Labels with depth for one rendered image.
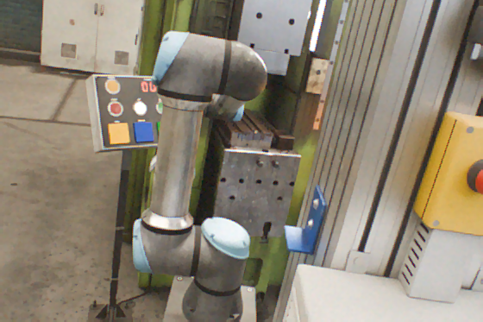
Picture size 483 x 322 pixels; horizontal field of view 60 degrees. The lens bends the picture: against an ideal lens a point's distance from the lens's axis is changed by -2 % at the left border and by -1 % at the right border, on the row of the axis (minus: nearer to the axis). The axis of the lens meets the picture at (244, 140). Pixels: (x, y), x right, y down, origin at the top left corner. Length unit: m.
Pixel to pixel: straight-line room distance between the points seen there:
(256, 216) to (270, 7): 0.97
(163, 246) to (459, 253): 0.59
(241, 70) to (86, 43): 6.33
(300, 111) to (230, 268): 1.31
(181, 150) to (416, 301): 0.53
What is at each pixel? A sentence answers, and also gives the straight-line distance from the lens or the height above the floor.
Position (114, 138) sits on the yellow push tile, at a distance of 1.60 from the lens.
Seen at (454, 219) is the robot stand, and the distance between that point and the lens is 0.55.
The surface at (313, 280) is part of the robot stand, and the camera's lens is 0.56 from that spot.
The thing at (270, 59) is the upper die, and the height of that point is 1.33.
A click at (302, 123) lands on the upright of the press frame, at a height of 1.02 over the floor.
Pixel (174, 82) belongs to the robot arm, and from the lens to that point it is 0.85.
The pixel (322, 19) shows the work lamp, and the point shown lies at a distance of 2.07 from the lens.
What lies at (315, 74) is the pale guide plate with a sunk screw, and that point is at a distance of 2.12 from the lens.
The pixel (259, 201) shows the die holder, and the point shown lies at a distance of 2.04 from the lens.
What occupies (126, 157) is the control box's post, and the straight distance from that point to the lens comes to 1.81.
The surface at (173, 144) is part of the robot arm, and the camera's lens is 0.88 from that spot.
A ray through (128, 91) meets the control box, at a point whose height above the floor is 1.15.
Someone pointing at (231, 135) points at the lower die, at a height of 0.97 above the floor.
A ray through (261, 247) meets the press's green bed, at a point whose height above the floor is 0.41.
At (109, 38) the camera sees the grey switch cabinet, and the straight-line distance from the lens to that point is 7.09.
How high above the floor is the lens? 1.54
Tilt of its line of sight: 18 degrees down
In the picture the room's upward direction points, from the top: 11 degrees clockwise
